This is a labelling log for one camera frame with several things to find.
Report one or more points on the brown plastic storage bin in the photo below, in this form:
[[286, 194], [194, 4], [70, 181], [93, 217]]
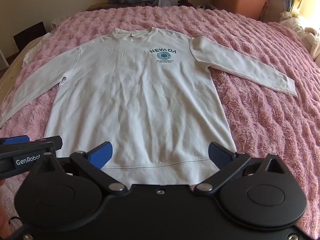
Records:
[[237, 1]]

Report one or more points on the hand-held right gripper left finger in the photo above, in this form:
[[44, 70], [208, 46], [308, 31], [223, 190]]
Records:
[[102, 155]]

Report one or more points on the beige bed sheet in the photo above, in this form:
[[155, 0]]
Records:
[[10, 72]]

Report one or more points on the cream cloth pile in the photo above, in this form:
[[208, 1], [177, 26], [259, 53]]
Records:
[[306, 33]]

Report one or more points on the black flat panel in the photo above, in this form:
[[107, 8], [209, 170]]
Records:
[[30, 36]]

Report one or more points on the white printed sweatshirt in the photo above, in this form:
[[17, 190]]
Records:
[[140, 105]]

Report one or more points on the pink fluffy blanket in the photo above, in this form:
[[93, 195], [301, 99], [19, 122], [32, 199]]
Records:
[[262, 120]]

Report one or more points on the small white cloth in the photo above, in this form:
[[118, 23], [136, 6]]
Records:
[[35, 48]]

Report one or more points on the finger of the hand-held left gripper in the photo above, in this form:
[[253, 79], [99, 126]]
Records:
[[56, 142], [15, 140]]

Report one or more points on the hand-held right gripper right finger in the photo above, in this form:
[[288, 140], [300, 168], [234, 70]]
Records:
[[218, 155]]

